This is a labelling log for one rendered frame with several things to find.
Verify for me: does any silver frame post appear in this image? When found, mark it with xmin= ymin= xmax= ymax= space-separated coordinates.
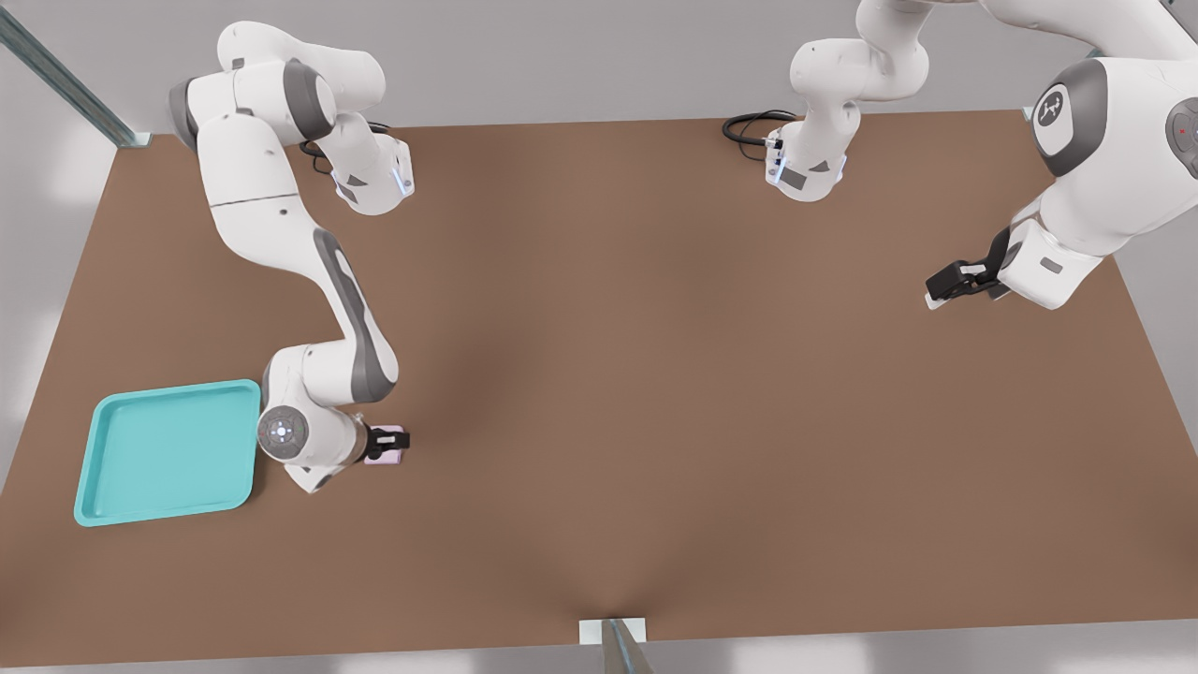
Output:
xmin=0 ymin=7 xmax=152 ymax=150
xmin=578 ymin=617 xmax=656 ymax=674

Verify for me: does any pale lilac phone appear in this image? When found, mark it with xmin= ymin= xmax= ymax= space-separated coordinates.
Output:
xmin=364 ymin=426 xmax=406 ymax=468

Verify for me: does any pale blue-green tray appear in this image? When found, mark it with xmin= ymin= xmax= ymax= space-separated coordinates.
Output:
xmin=74 ymin=379 xmax=262 ymax=528

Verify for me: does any black cable loop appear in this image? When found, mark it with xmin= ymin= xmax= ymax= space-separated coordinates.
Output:
xmin=723 ymin=110 xmax=799 ymax=163
xmin=299 ymin=122 xmax=391 ymax=176

